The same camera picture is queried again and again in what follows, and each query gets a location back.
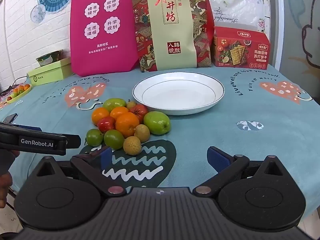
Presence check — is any green patterned bowl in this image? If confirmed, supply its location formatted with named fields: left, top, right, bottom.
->
left=35, top=50, right=64, bottom=67

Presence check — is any large green jujube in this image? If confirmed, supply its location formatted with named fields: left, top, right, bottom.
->
left=143, top=111, right=171, bottom=135

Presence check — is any white floral plastic bag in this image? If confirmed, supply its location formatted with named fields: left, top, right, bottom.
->
left=207, top=0, right=272, bottom=33

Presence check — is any teal printed tablecloth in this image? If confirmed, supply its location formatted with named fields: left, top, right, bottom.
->
left=0, top=64, right=320, bottom=230

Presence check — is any small red cherry tomato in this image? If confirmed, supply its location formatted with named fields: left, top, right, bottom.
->
left=97, top=116, right=116, bottom=133

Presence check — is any person's left hand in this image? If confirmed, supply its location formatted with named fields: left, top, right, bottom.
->
left=0, top=173, right=13, bottom=208

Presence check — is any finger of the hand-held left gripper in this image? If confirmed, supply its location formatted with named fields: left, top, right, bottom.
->
left=0, top=113, right=18, bottom=125
left=65, top=134, right=82, bottom=149

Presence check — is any black cable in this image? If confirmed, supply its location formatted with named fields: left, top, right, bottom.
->
left=0, top=76, right=28, bottom=98

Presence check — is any orange tangerine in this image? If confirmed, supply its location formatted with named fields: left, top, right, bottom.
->
left=110, top=106, right=130, bottom=119
left=115, top=112, right=140, bottom=138
left=91, top=107, right=111, bottom=126

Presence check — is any large red tomato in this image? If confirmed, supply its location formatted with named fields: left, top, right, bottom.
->
left=129, top=104, right=149, bottom=124

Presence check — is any red patterned gift bag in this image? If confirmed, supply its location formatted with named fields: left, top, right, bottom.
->
left=130, top=0, right=215, bottom=72

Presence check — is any green mango fruit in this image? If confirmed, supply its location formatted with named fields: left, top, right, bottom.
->
left=102, top=98, right=127, bottom=112

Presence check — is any light green box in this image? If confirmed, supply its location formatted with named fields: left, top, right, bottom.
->
left=27, top=57, right=73, bottom=86

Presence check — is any heap of tiny fruits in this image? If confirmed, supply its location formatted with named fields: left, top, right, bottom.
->
left=7, top=84, right=30, bottom=99

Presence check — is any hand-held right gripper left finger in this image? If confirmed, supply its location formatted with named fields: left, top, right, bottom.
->
left=29, top=146, right=127, bottom=197

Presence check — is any red cracker box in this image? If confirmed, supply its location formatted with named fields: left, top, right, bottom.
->
left=211, top=26, right=271, bottom=70

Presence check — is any small green plum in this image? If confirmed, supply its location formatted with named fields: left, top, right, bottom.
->
left=86, top=128, right=104, bottom=147
left=104, top=129, right=125, bottom=151

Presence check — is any pink tote bag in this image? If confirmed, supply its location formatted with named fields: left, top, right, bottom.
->
left=70, top=0, right=140, bottom=77

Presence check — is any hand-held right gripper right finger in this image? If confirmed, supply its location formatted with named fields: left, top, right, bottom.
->
left=192, top=146, right=290, bottom=197

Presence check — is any small round paper fan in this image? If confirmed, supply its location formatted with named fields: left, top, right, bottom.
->
left=30, top=4, right=47, bottom=18

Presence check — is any white plate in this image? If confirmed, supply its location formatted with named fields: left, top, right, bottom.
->
left=132, top=72, right=225, bottom=116

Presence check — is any yellow-green tray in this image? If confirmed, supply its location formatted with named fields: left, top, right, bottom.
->
left=5, top=83, right=32, bottom=105

